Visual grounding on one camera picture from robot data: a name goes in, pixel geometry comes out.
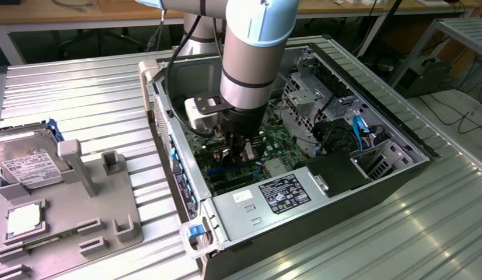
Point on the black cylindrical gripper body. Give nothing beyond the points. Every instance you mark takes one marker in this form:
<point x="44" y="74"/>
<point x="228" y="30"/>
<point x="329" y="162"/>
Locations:
<point x="244" y="122"/>

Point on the GPU card with metal bracket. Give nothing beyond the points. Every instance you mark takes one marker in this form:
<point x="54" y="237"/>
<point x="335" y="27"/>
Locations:
<point x="248" y="150"/>

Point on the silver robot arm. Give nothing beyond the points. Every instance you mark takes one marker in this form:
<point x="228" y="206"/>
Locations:
<point x="252" y="58"/>

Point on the green motherboard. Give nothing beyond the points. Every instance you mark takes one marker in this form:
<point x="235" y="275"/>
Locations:
<point x="279" y="146"/>

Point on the silver chipset heatsink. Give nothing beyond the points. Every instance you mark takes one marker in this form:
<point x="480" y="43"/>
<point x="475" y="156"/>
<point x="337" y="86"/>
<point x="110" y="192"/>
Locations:
<point x="277" y="168"/>

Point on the blue expansion slot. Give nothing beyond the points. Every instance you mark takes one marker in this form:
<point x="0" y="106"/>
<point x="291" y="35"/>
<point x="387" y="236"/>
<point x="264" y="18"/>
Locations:
<point x="216" y="172"/>

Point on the metal disk bay cage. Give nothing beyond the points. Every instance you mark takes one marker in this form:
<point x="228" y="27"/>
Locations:
<point x="305" y="90"/>

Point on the black plastic air shroud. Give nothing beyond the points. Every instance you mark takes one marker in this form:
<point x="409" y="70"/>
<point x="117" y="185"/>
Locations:
<point x="337" y="175"/>

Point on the grey power supply unit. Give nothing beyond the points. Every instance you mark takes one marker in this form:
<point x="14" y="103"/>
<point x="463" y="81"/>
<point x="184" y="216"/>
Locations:
<point x="240" y="213"/>

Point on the blue case latch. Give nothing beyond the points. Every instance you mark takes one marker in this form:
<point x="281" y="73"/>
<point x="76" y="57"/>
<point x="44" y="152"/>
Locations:
<point x="193" y="231"/>

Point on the open black PC case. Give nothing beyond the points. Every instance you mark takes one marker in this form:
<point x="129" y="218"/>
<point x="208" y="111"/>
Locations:
<point x="341" y="221"/>

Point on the black office chair base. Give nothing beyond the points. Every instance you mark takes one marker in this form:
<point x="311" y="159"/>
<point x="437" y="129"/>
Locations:
<point x="104" y="36"/>

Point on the white round table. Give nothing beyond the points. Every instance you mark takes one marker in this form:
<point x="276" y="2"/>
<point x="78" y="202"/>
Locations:
<point x="431" y="116"/>

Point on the black box on floor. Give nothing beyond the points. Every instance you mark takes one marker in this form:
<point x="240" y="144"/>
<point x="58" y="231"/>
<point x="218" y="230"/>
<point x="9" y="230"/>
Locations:
<point x="424" y="78"/>

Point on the grey parts rack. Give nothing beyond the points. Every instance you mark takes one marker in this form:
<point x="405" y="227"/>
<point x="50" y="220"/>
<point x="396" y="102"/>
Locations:
<point x="65" y="204"/>

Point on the wooden desk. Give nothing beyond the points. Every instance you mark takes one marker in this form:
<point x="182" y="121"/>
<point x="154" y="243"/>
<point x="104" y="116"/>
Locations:
<point x="88" y="14"/>

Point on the silver hard disk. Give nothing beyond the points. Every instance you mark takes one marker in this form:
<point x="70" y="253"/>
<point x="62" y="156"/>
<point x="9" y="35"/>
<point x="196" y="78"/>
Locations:
<point x="26" y="157"/>

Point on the green RAM stick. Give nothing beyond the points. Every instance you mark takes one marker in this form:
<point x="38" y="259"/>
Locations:
<point x="49" y="240"/>

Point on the metal slat side table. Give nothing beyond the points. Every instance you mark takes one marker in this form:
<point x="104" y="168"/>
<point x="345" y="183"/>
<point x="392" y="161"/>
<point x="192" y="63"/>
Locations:
<point x="465" y="32"/>

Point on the CPU chip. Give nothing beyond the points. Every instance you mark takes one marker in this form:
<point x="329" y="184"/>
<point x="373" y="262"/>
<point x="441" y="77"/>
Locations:
<point x="25" y="218"/>

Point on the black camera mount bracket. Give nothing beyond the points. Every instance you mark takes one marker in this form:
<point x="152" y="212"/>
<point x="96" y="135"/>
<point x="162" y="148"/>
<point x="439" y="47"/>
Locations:
<point x="210" y="102"/>

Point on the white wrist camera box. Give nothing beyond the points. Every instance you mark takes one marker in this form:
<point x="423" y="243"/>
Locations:
<point x="198" y="118"/>

